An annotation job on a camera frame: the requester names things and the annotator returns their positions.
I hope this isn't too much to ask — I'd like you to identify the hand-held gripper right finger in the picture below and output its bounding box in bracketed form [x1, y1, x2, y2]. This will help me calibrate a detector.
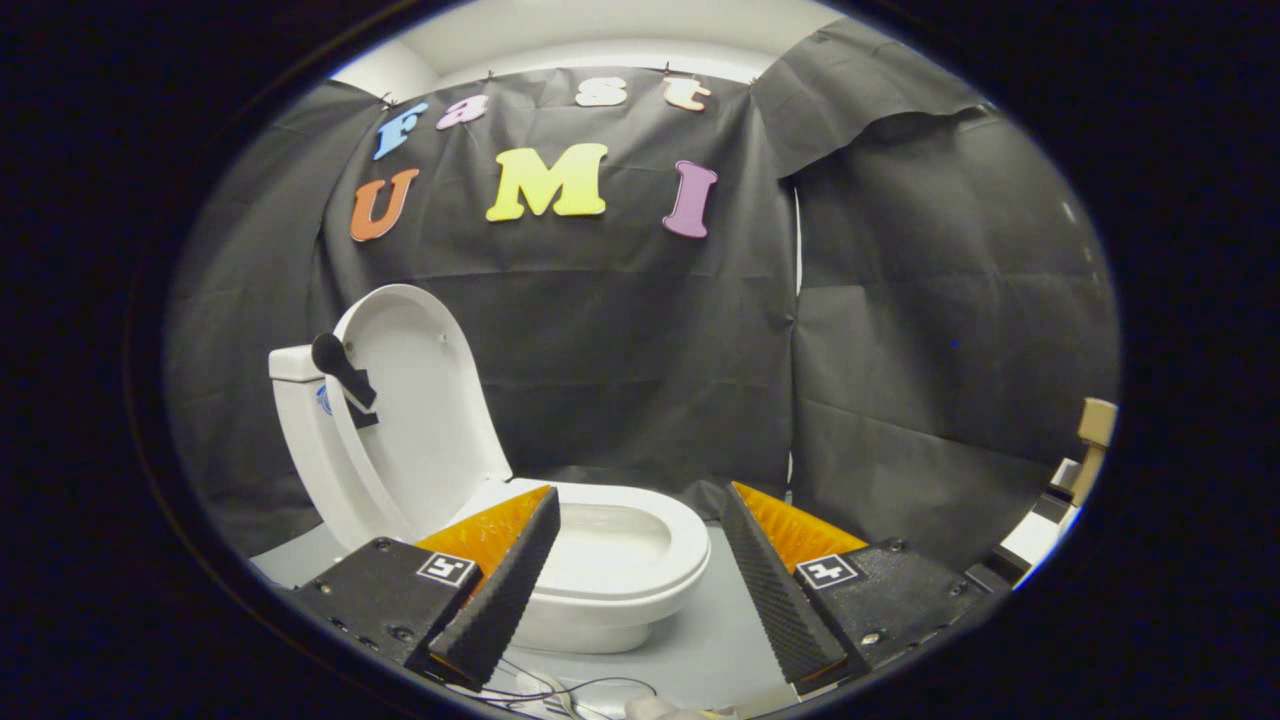
[720, 481, 986, 696]

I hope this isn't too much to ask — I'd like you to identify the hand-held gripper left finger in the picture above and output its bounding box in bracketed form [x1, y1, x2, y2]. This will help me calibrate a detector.
[288, 485, 562, 692]

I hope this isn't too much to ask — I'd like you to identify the white toilet lid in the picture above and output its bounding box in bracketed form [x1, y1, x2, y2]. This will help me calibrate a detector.
[329, 283, 514, 543]

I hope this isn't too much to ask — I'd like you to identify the black lid pull tab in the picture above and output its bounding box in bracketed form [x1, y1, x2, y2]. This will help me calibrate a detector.
[310, 332, 380, 430]

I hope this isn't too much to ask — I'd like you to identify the white toilet seat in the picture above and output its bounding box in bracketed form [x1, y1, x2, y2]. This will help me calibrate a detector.
[468, 479, 713, 603]

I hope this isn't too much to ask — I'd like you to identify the white ceramic toilet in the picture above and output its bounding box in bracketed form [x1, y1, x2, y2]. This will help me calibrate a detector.
[267, 343, 713, 656]

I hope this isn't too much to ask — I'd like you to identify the white flat box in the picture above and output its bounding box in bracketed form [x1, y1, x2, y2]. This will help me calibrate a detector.
[998, 505, 1063, 573]

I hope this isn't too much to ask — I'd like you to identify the black backdrop cloth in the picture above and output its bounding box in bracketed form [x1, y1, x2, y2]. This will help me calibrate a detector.
[163, 18, 1119, 573]

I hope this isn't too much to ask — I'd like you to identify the brown cardboard box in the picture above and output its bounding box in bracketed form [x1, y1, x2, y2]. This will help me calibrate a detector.
[1072, 397, 1119, 507]

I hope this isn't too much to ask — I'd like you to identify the thin black cable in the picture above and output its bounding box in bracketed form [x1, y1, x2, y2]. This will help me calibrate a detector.
[445, 655, 661, 719]

